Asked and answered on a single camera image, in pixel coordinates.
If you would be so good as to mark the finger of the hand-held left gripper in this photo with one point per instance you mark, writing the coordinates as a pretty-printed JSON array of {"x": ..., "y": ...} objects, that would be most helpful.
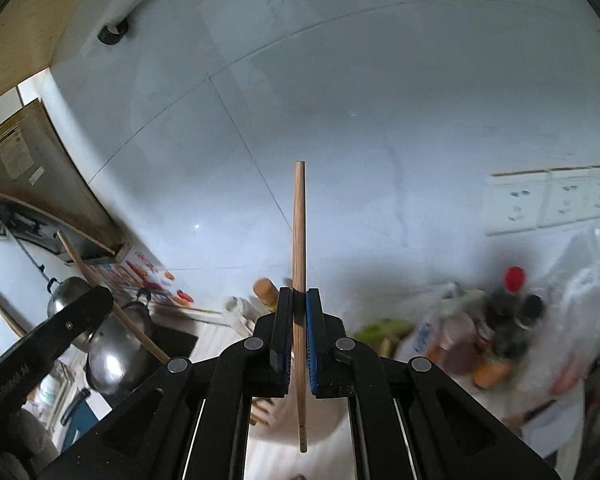
[{"x": 75, "y": 317}]

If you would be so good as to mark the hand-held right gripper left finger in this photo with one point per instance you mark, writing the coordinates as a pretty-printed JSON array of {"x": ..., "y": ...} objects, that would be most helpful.
[{"x": 280, "y": 332}]

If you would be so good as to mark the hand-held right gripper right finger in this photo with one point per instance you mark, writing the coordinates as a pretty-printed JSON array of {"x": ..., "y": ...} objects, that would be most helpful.
[{"x": 314, "y": 340}]

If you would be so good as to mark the wooden chopstick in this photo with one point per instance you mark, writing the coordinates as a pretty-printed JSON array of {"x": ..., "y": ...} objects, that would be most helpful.
[
  {"x": 130, "y": 327},
  {"x": 299, "y": 235}
]

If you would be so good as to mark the beige round utensil holder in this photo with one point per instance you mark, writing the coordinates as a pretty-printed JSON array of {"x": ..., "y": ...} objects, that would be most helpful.
[{"x": 325, "y": 435}]

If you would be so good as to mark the steel steamer pot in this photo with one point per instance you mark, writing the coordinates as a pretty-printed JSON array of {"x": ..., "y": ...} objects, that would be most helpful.
[{"x": 67, "y": 297}]

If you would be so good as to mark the wooden rolling pin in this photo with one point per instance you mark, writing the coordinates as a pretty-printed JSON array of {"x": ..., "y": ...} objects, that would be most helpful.
[{"x": 265, "y": 292}]

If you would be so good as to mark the white plastic object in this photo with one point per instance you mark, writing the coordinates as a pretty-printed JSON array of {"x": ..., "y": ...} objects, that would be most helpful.
[{"x": 237, "y": 312}]

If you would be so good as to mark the steel wok with lid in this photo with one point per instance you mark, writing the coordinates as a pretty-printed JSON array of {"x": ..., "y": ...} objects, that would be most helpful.
[{"x": 115, "y": 355}]

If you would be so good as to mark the green leek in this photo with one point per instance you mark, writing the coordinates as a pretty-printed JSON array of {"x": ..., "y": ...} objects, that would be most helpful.
[{"x": 380, "y": 331}]

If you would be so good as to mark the blue cloth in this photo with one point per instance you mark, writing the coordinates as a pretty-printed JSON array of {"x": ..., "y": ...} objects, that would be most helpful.
[{"x": 92, "y": 425}]

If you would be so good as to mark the black induction stove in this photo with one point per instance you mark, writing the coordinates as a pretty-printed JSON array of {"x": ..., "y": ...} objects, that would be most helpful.
[{"x": 175, "y": 340}]

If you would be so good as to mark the orange and white snack bag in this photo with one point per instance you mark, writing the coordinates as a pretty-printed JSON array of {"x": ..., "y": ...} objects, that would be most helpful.
[{"x": 430, "y": 340}]

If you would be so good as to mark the brown range hood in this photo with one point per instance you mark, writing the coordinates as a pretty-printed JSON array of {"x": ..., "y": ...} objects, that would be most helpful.
[{"x": 35, "y": 180}]

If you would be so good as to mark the brown-lidded jar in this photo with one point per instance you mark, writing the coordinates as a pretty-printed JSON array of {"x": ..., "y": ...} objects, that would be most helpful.
[{"x": 460, "y": 357}]

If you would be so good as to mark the black-capped orange label bottle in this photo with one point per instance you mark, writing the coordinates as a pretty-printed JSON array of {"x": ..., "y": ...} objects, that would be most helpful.
[{"x": 492, "y": 372}]

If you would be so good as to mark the red-capped dark sauce bottle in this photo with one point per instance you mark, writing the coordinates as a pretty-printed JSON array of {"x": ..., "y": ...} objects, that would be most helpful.
[{"x": 510, "y": 305}]

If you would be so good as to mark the black-capped dark sauce bottle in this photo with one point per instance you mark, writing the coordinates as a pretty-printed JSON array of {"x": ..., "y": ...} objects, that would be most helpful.
[{"x": 531, "y": 310}]

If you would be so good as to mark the clear plastic bag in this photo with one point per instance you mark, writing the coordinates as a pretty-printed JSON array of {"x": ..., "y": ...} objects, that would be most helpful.
[{"x": 570, "y": 320}]

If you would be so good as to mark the colourful wall sticker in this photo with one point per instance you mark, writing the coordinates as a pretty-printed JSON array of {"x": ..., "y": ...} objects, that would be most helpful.
[{"x": 145, "y": 275}]

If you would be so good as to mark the beige wall cabinet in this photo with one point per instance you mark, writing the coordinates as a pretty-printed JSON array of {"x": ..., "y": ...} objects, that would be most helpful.
[{"x": 25, "y": 25}]

